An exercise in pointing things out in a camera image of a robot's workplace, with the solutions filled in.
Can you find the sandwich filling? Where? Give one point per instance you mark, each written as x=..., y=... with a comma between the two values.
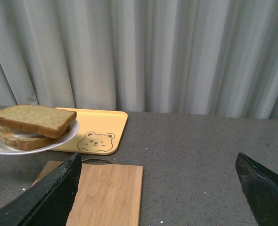
x=21, y=134

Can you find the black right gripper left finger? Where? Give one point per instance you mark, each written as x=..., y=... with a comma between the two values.
x=49, y=201

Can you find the yellow bear serving tray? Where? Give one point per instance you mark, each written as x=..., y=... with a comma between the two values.
x=100, y=132

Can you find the grey pleated curtain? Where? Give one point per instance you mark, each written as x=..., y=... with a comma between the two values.
x=216, y=57

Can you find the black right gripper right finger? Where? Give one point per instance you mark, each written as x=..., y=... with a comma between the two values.
x=260, y=187

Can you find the white round plate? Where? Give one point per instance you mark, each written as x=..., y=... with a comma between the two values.
x=7, y=150

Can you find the wooden cutting board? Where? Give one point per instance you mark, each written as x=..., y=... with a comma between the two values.
x=108, y=195

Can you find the bread slice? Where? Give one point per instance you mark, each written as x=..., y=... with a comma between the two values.
x=25, y=144
x=43, y=120

